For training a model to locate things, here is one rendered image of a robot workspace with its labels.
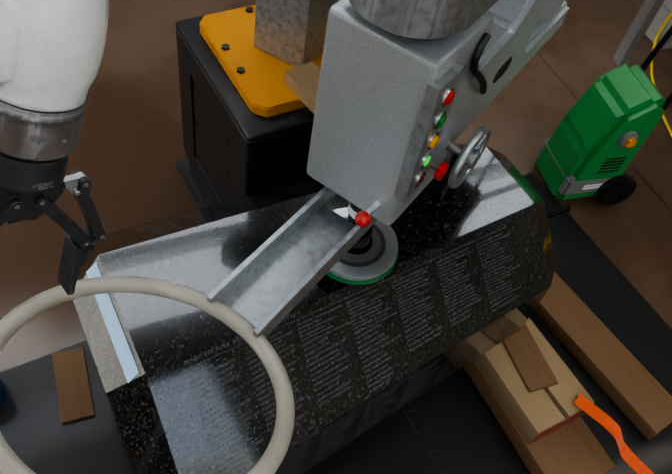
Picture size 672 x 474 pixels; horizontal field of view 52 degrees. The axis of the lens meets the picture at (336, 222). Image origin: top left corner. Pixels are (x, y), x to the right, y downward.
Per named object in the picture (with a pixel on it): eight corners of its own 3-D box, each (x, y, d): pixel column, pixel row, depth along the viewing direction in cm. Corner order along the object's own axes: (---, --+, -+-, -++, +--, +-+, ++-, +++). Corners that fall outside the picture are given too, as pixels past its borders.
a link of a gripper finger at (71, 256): (65, 235, 79) (71, 234, 80) (56, 280, 83) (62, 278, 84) (76, 251, 78) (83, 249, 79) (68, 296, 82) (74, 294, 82)
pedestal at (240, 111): (174, 164, 290) (162, 16, 232) (311, 124, 315) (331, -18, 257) (238, 284, 258) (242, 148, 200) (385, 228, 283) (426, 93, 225)
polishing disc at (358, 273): (395, 213, 175) (396, 210, 174) (399, 283, 162) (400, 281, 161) (312, 206, 173) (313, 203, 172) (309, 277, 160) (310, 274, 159)
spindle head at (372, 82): (392, 100, 168) (436, -72, 133) (469, 145, 161) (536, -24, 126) (302, 183, 148) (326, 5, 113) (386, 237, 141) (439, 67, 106)
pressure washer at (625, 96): (591, 148, 330) (686, -10, 262) (626, 204, 310) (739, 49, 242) (526, 154, 321) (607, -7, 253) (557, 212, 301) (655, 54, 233)
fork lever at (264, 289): (388, 120, 169) (392, 104, 165) (454, 159, 163) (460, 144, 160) (191, 299, 129) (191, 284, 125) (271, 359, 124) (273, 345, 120)
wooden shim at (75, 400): (52, 355, 230) (51, 353, 229) (83, 347, 233) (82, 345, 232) (62, 424, 216) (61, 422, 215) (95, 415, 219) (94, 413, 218)
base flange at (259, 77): (195, 26, 231) (194, 14, 227) (322, -1, 250) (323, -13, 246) (256, 121, 207) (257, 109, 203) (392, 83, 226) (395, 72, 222)
